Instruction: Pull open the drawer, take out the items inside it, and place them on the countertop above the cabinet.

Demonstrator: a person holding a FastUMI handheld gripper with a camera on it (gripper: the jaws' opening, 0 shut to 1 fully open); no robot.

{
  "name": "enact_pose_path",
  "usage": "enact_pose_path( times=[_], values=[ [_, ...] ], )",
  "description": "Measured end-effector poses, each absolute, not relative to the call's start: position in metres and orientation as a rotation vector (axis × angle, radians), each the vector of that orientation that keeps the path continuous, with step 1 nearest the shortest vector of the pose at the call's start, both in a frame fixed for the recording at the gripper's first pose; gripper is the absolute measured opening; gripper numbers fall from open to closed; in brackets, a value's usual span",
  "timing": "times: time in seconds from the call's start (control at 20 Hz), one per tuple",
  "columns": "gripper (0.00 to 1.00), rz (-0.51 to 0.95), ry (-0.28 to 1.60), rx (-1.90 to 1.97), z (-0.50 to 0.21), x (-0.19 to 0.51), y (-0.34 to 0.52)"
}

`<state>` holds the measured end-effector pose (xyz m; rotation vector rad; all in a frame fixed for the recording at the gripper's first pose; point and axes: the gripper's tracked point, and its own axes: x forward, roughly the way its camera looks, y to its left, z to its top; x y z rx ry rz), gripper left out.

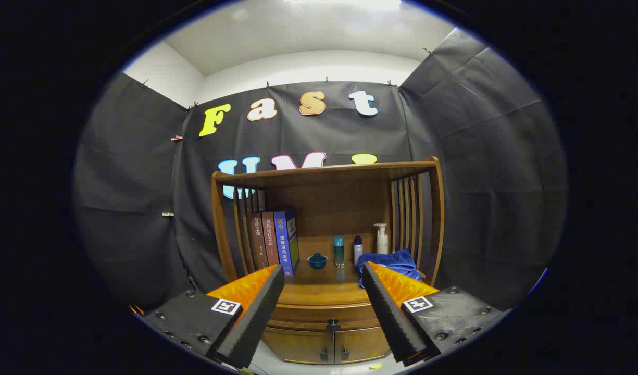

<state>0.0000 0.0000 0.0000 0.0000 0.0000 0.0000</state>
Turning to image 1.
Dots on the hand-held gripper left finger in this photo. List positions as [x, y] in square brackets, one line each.
[259, 317]

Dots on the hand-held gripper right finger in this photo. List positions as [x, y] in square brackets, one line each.
[394, 317]

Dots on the wooden drawer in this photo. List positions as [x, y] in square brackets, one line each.
[318, 315]

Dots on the wooden cabinet door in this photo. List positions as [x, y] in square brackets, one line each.
[298, 346]
[363, 344]

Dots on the wooden countertop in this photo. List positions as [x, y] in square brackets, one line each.
[324, 294]

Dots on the wooden cabinet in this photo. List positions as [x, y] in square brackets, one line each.
[329, 203]

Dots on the blue folded towel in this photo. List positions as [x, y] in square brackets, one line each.
[397, 263]

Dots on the white bottle blue cap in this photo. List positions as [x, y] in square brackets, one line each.
[357, 252]

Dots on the dark brown book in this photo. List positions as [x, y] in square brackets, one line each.
[257, 242]

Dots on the white pump bottle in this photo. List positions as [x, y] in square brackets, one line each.
[382, 242]

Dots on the blue book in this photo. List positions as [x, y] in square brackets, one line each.
[283, 245]

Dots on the reddish brown book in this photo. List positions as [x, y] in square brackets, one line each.
[271, 239]

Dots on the blue lidded teacup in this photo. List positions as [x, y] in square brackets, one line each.
[317, 261]

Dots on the teal glass bottle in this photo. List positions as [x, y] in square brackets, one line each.
[338, 252]

